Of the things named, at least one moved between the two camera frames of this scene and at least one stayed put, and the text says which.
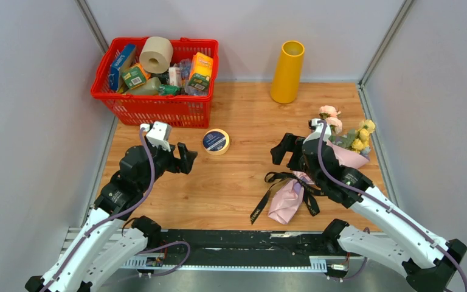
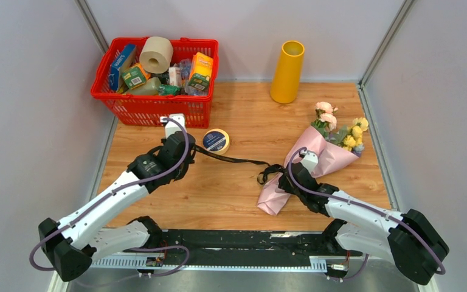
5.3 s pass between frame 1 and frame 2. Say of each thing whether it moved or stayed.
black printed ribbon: moved
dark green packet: stayed
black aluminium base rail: stayed
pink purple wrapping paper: moved
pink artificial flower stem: moved
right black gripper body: moved
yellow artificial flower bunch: moved
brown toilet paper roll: stayed
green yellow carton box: stayed
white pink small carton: stayed
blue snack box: stayed
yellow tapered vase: stayed
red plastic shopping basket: stayed
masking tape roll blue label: stayed
